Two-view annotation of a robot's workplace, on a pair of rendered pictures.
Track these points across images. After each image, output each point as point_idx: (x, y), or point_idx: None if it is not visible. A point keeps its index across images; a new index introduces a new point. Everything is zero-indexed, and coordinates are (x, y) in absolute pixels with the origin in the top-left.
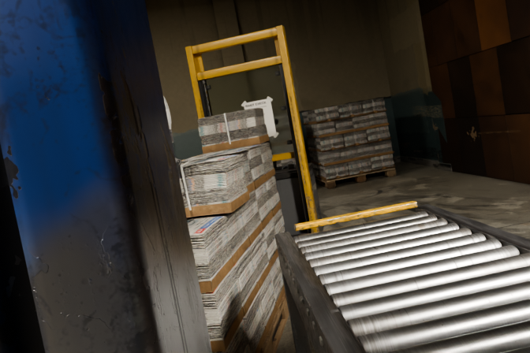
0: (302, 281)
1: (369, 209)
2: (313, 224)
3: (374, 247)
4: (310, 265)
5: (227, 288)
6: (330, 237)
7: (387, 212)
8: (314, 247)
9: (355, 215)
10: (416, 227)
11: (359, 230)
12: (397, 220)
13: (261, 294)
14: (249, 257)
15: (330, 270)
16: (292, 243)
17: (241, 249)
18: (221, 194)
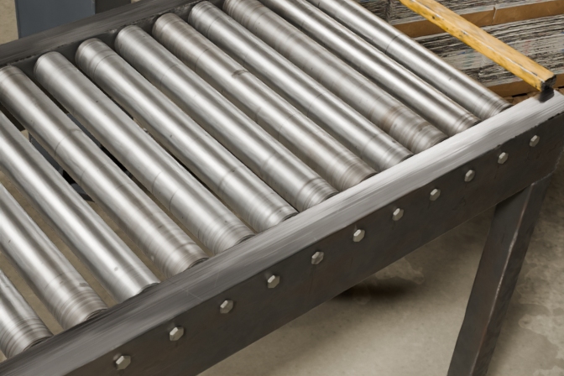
0: (61, 28)
1: (466, 23)
2: None
3: (234, 73)
4: (134, 21)
5: None
6: (303, 12)
7: (483, 54)
8: (242, 6)
9: (429, 13)
10: (382, 108)
11: (347, 38)
12: (442, 77)
13: (498, 34)
14: None
15: (131, 48)
16: None
17: None
18: None
